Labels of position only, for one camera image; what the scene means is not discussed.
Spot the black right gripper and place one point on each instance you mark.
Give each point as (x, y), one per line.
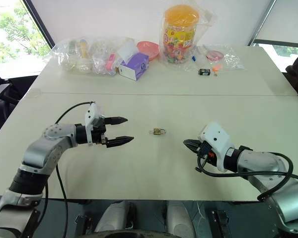
(208, 156)

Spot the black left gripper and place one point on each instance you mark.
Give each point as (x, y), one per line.
(99, 134)

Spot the dark rounded robot base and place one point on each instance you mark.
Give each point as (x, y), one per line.
(149, 234)

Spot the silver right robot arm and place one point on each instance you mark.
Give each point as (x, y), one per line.
(270, 166)

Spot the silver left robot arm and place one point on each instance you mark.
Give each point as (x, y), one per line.
(39, 151)

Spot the small brass padlock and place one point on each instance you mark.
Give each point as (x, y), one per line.
(159, 131)

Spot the purple tissue box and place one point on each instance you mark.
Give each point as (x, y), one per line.
(135, 67)

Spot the pink item in bag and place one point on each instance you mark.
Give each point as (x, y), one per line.
(109, 63)

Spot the small black box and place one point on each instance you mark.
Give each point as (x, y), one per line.
(204, 72)

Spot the small orange pieces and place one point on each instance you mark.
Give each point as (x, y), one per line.
(216, 69)

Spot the clear bag of small items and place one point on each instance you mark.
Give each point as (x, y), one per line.
(74, 59)

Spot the small blue item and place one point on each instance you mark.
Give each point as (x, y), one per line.
(193, 58)

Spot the pink plastic bowl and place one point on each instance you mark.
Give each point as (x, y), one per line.
(149, 48)

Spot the yellow bottle in bag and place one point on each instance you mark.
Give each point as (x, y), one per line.
(84, 48)

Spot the pink round lid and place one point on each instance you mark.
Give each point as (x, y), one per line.
(214, 55)

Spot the flat clear plastic bag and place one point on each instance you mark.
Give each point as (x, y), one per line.
(232, 60)

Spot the candy jar with orange lid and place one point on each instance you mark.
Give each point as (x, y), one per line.
(180, 34)

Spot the black office chair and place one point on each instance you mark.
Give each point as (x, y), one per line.
(2, 91)

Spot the clear bag around candy jar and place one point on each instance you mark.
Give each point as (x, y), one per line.
(206, 19)

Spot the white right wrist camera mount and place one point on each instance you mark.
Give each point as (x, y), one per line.
(217, 141)

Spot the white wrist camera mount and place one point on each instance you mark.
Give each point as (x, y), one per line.
(217, 141)
(90, 116)

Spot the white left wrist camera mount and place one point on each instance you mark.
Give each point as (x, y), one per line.
(90, 116)

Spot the black bracket under table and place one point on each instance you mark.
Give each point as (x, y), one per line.
(219, 218)
(83, 223)

